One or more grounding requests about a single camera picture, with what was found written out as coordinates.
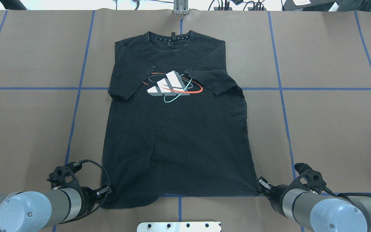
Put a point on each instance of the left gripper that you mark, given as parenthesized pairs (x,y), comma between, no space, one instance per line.
(88,195)

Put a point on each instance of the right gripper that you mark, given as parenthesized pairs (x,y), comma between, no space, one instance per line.
(276,192)

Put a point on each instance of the black graphic t-shirt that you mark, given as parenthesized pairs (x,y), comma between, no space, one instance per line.
(177,123)

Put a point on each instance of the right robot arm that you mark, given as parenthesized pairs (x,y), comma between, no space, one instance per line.
(316,212)

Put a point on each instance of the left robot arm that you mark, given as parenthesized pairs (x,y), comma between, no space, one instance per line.
(31,211)

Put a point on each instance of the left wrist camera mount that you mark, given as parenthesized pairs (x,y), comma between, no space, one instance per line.
(64,176)

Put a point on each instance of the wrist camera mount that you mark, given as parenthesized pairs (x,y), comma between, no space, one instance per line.
(314,179)
(64,176)

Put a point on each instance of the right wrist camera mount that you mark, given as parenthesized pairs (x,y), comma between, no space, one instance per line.
(314,179)

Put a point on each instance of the aluminium frame post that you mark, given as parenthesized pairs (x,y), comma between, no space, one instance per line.
(181,7)

